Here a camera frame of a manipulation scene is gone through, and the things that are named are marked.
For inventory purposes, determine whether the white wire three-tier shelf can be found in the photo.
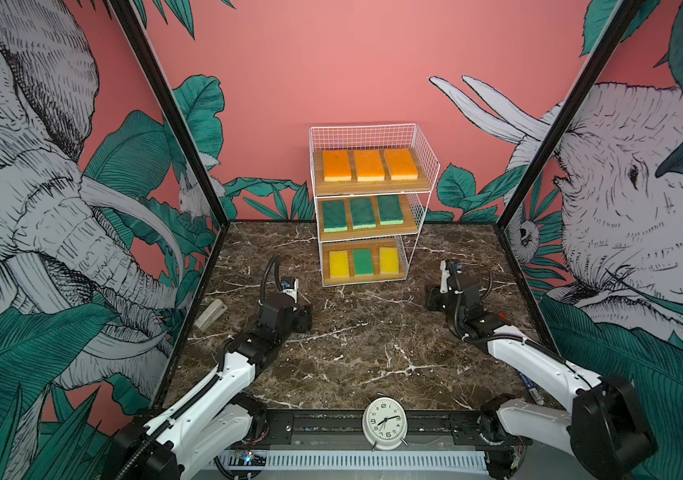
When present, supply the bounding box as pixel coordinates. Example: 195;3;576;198
308;123;441;287

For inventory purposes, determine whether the white slotted cable duct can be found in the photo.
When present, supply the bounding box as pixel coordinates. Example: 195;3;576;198
219;450;489;474

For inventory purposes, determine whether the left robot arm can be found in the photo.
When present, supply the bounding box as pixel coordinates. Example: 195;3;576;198
101;256;312;479

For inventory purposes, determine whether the red and blue marker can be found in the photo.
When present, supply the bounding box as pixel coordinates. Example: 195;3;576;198
519;372;545;406

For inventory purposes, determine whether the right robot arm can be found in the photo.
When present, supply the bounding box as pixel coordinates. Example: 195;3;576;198
425;260;657;479

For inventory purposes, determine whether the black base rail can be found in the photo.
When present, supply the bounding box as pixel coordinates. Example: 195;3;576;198
257;409;533;449

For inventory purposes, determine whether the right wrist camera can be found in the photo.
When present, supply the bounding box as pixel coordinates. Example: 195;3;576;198
439;259;463;294

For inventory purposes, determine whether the green sponge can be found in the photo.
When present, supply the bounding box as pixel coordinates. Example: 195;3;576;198
353;249;375;276
349;197;377;230
377;195;405;225
321;200;347;233

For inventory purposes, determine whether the orange sponge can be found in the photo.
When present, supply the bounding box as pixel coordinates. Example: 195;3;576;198
322;150;353;182
353;150;385;182
385;149;419;181

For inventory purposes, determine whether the white alarm clock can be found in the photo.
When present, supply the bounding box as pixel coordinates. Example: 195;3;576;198
363;397;409;451

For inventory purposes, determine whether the yellow sponge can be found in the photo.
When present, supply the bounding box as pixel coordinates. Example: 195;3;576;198
328;250;351;279
379;247;401;275

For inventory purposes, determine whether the grey block by wall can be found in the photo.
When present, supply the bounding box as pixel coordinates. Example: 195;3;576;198
194;299;227;330

